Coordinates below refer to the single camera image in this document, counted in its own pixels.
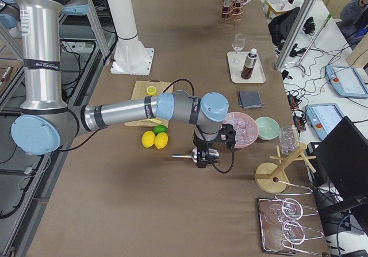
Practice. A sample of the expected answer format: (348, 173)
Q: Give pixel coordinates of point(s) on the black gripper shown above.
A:
(204, 145)

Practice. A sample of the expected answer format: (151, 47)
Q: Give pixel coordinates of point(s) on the copper wire bottle basket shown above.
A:
(235, 18)

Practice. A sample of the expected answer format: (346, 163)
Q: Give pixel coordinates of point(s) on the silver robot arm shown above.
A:
(47, 122)

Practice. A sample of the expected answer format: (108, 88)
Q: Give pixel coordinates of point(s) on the stainless steel ice scoop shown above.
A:
(195, 155)

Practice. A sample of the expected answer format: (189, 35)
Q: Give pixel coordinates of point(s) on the yellow lemon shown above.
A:
(148, 139)
(161, 140)

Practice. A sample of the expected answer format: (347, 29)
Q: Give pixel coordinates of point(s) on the pink bowl of ice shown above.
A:
(245, 127)

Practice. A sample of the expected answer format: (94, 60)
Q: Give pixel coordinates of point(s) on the green lime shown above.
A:
(159, 129)

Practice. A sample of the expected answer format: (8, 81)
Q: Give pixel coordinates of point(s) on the yellow plastic knife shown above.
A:
(156, 121)

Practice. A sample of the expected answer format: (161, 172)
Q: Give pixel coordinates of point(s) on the wooden cup rack stand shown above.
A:
(271, 177)

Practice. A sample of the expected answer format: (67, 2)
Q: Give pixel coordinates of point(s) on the mint green bowl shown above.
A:
(268, 128)

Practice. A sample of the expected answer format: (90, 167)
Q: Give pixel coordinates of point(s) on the grey folded cloth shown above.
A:
(250, 99)

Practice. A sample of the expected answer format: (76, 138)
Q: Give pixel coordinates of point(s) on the half lemon slice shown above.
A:
(151, 90)

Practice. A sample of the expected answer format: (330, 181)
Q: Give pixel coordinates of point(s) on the clear glass mug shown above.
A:
(288, 138)

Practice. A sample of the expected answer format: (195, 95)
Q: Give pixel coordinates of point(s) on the black framed glass tray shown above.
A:
(266, 222)

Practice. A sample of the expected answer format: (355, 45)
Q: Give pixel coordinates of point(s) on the bamboo cutting board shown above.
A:
(139, 91)

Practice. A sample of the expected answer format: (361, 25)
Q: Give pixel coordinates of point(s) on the upturned wine glass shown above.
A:
(290, 208)
(290, 233)

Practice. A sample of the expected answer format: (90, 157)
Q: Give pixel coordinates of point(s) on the cream rabbit print tray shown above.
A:
(235, 69)

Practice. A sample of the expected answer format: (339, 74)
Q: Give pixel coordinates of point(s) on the clear wine glass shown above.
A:
(238, 44)

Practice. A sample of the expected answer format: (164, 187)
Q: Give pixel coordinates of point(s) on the blue teach pendant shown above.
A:
(323, 117)
(346, 81)

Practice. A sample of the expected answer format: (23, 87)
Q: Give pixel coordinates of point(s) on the black monitor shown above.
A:
(343, 156)

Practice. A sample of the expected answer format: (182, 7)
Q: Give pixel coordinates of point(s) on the black backpack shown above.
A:
(280, 26)

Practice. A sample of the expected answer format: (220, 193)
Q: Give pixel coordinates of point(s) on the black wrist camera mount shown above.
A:
(228, 135)

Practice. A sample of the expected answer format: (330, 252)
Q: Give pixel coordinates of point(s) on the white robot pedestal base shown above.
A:
(131, 56)

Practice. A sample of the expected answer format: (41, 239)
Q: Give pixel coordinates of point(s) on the aluminium frame post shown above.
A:
(291, 39)

